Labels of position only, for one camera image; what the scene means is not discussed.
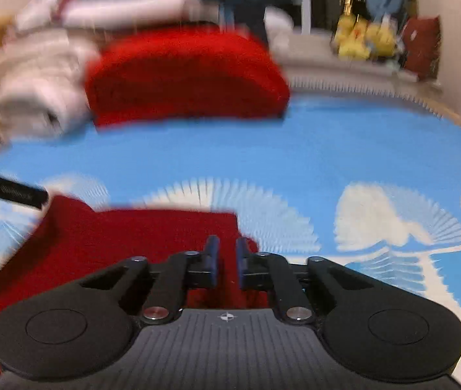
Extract dark red knit sweater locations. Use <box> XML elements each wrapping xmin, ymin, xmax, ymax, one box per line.
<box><xmin>0</xmin><ymin>196</ymin><xmax>269</xmax><ymax>311</ymax></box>

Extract pink white folded clothes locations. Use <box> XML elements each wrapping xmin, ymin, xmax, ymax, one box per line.
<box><xmin>14</xmin><ymin>0</ymin><xmax>205</xmax><ymax>33</ymax></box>

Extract white folded blanket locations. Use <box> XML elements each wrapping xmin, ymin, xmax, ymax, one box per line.
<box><xmin>0</xmin><ymin>29</ymin><xmax>100</xmax><ymax>137</ymax></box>

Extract blue white patterned bed sheet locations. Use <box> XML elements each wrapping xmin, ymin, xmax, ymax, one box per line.
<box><xmin>0</xmin><ymin>89</ymin><xmax>461</xmax><ymax>390</ymax></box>

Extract bright red folded sweater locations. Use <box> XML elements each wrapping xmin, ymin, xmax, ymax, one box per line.
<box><xmin>84</xmin><ymin>26</ymin><xmax>290</xmax><ymax>128</ymax></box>

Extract yellow plush toys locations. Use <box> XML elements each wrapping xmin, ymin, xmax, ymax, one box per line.
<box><xmin>331</xmin><ymin>14</ymin><xmax>398</xmax><ymax>60</ymax></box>

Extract dark red cushion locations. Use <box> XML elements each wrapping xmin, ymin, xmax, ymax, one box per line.
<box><xmin>401</xmin><ymin>16</ymin><xmax>441</xmax><ymax>81</ymax></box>

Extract white plush toy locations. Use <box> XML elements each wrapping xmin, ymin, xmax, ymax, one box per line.
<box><xmin>264</xmin><ymin>6</ymin><xmax>294</xmax><ymax>62</ymax></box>

